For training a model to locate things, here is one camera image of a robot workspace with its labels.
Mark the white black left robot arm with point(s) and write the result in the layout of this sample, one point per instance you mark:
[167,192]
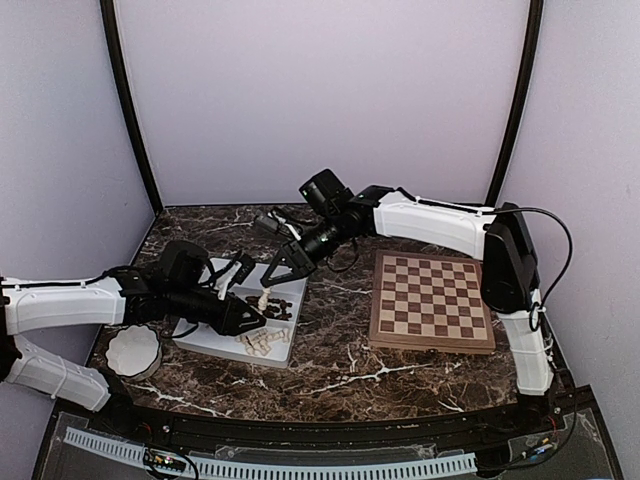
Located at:
[119,296]

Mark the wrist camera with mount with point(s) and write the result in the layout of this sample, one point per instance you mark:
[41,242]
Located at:
[234,272]
[277,225]

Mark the white slotted cable duct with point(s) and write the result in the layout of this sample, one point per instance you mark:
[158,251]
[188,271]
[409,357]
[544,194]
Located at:
[261,464]

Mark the black left frame post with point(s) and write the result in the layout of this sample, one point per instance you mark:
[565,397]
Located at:
[128,109]

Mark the black right frame post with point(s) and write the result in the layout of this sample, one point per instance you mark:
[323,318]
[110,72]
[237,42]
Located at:
[516,111]

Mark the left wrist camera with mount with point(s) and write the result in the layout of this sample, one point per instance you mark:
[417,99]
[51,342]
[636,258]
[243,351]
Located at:
[234,272]

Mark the white scalloped ceramic bowl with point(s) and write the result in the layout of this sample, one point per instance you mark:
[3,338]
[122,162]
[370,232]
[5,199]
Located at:
[134,353]

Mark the cream white chess piece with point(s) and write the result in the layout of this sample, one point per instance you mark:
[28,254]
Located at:
[266,335]
[255,345]

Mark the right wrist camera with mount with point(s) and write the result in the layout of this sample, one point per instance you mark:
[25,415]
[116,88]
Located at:
[277,225]

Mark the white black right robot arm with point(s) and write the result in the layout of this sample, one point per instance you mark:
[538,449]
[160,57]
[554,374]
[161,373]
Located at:
[497,237]

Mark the wooden chess board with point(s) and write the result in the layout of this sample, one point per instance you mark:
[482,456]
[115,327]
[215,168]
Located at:
[429,302]

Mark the white divided plastic tray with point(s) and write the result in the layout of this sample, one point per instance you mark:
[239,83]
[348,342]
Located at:
[202,338]

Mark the dark brown chess piece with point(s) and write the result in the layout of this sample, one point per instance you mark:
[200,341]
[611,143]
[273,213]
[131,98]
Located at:
[279,304]
[277,314]

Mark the black curved front rail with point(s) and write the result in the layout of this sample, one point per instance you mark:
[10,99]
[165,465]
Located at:
[343,414]

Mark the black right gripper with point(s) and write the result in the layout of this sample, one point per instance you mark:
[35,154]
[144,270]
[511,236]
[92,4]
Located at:
[290,254]

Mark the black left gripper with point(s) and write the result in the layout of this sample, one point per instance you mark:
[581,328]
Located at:
[228,321]

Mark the black frame post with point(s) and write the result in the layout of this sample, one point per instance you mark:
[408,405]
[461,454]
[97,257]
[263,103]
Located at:
[128,109]
[516,111]

